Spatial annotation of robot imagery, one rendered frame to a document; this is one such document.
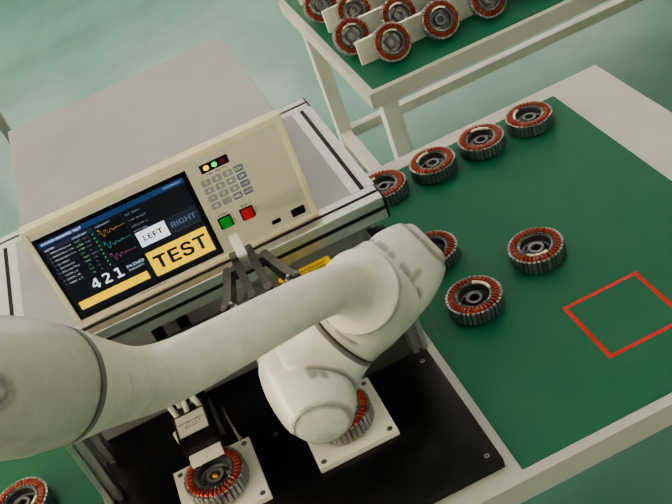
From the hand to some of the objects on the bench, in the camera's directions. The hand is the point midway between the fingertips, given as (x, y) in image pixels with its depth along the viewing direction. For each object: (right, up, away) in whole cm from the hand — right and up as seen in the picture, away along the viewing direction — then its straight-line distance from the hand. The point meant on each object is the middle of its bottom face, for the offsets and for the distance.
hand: (240, 251), depth 146 cm
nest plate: (+17, -31, +22) cm, 42 cm away
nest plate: (-5, -41, +20) cm, 46 cm away
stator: (+36, -2, +53) cm, 64 cm away
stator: (+55, -1, +44) cm, 71 cm away
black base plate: (+6, -37, +23) cm, 44 cm away
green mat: (+57, +2, +47) cm, 74 cm away
